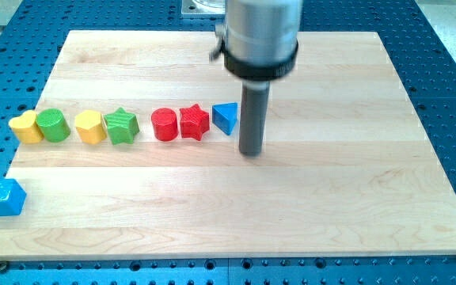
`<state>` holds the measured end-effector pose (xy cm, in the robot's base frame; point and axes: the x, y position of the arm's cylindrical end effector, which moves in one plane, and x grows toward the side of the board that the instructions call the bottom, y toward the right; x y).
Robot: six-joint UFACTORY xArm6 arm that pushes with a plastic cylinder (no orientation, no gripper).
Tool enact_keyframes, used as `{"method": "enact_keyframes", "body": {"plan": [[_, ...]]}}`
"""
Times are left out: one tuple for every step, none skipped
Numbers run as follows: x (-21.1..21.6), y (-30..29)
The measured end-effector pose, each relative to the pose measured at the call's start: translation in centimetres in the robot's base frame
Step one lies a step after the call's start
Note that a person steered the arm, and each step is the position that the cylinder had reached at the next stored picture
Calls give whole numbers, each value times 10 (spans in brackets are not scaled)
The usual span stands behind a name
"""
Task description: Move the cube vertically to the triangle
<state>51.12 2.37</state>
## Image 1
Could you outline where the silver robot arm cylinder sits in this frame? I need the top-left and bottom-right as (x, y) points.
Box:
(209, 0), (303, 82)

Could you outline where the blue triangle block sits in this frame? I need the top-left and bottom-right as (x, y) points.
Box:
(212, 102), (238, 135)

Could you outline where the blue cube block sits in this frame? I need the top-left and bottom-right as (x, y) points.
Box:
(0, 178), (27, 216)

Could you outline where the red star block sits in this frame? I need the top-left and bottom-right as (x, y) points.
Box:
(180, 104), (210, 141)

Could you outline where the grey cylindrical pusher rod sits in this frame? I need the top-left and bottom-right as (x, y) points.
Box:
(239, 81), (270, 157)

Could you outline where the red cylinder block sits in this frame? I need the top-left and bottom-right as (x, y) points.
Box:
(151, 108), (178, 142)

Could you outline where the green star block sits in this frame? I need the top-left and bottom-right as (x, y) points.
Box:
(103, 108), (139, 145)

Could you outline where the light wooden board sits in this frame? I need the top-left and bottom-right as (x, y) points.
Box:
(0, 30), (456, 260)

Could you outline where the yellow hexagon block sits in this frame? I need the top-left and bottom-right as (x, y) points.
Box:
(74, 110), (107, 145)

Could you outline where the green cylinder block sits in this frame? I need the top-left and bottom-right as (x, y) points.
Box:
(36, 108), (70, 143)

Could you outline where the yellow heart block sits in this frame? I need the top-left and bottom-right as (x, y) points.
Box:
(8, 110), (44, 144)

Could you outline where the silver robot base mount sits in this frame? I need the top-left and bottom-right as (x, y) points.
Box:
(180, 0), (226, 19)

